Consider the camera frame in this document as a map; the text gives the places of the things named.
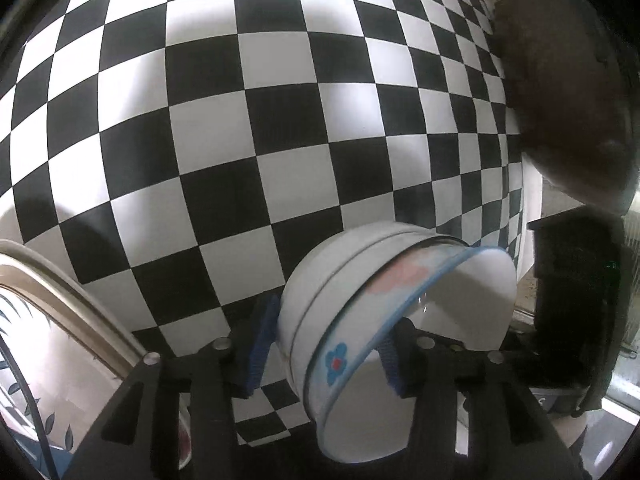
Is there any white bowl blue flower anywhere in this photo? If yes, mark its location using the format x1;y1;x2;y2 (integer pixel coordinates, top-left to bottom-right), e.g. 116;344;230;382
277;221;516;464

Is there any dark brown wok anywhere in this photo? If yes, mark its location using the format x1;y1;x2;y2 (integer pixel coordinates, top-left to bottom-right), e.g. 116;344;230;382
494;0;639;216

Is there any leaf pattern white bowl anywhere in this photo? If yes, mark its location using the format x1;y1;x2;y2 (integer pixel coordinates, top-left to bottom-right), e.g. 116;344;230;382
1;240;144;479

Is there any black white checkered mat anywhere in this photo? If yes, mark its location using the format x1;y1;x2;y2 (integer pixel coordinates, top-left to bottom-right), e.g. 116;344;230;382
0;0;526;449

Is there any black cable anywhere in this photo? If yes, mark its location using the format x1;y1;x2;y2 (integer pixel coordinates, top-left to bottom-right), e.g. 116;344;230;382
0;334;61;480

